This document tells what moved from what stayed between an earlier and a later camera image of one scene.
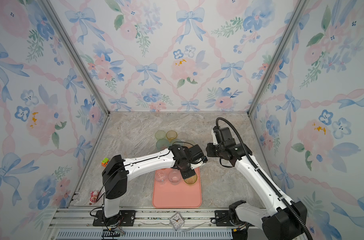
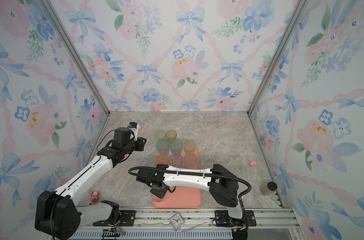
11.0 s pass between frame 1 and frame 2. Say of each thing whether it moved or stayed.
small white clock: stayed
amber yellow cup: stayed
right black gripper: moved
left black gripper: moved
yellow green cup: stayed
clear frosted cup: moved
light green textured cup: stayed
